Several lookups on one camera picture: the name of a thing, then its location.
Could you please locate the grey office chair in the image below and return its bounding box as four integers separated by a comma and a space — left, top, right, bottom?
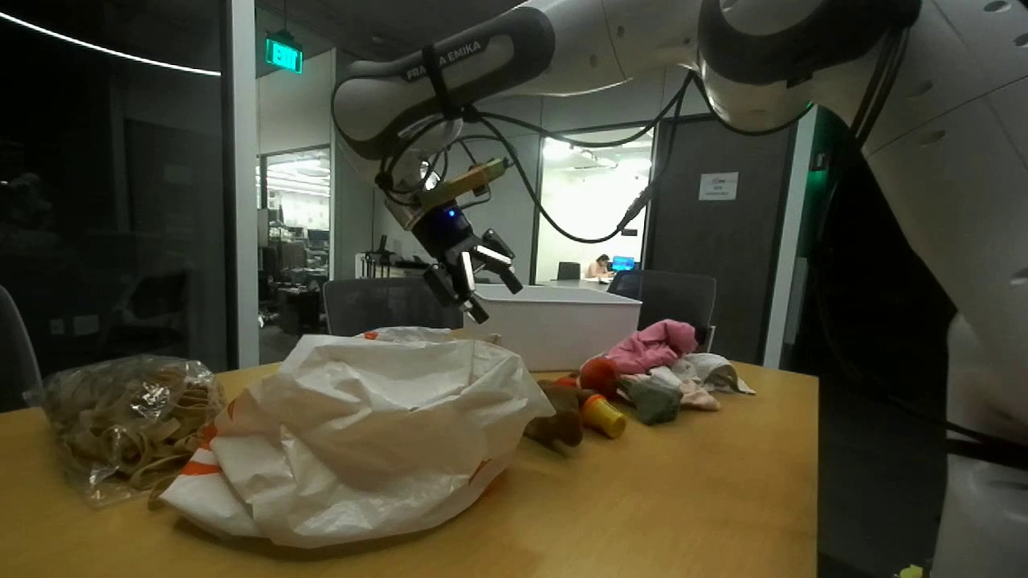
608, 265, 723, 353
323, 277, 467, 340

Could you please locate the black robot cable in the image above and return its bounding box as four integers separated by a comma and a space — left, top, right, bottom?
381, 68, 702, 251

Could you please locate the green exit sign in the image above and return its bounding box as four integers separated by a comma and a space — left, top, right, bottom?
260, 35, 309, 78

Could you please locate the dark chair backrest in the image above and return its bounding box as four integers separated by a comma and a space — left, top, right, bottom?
0, 280, 50, 418

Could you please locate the yellow cylinder toy orange cap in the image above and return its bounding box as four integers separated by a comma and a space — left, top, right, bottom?
579, 393, 631, 442

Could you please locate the white plastic carrier bag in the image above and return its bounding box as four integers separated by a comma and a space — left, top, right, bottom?
157, 325, 561, 553

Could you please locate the white paper door sign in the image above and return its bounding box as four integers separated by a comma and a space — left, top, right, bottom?
693, 167, 743, 210

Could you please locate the clear bag of rubber bands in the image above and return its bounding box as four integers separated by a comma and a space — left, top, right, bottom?
23, 353, 226, 515

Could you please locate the olive green cloth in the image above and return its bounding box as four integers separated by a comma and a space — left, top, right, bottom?
621, 373, 685, 430

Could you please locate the cream white cloth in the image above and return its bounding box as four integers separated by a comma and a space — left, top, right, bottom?
654, 345, 758, 413

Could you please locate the brown moose plush toy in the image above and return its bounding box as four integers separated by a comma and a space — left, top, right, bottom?
522, 373, 593, 454

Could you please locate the pink cloth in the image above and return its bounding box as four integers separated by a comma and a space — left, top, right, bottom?
601, 314, 703, 380

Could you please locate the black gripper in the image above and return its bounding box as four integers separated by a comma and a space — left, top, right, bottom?
407, 199, 529, 326

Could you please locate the red round toy fruit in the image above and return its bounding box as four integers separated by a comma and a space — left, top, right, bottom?
579, 357, 624, 402

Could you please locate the white plastic storage bin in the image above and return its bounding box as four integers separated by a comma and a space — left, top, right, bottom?
456, 280, 646, 374

